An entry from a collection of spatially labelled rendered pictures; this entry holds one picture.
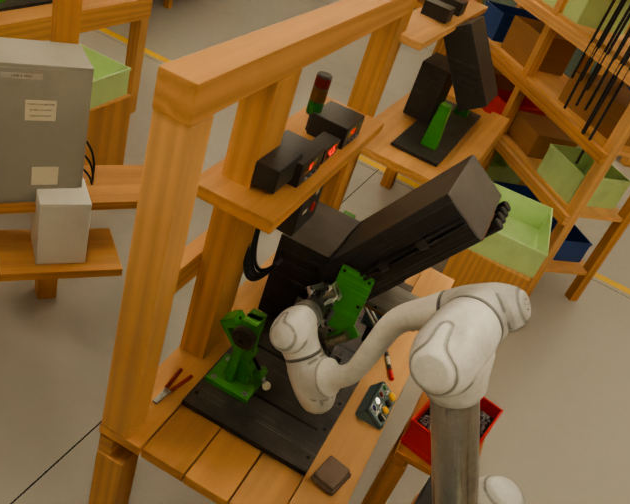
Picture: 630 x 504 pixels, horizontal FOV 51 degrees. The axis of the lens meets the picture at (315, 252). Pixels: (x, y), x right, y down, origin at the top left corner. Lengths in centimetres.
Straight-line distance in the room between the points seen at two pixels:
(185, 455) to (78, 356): 150
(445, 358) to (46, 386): 229
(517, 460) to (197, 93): 286
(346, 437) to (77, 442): 133
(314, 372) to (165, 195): 63
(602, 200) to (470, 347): 362
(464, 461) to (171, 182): 83
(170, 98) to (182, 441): 103
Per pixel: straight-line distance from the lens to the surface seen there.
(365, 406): 216
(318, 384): 175
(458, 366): 125
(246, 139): 173
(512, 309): 139
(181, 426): 201
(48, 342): 341
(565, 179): 470
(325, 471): 197
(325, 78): 210
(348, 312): 213
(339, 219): 237
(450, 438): 141
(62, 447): 303
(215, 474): 194
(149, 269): 154
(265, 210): 171
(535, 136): 507
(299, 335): 171
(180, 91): 131
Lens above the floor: 245
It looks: 34 degrees down
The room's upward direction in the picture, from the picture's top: 20 degrees clockwise
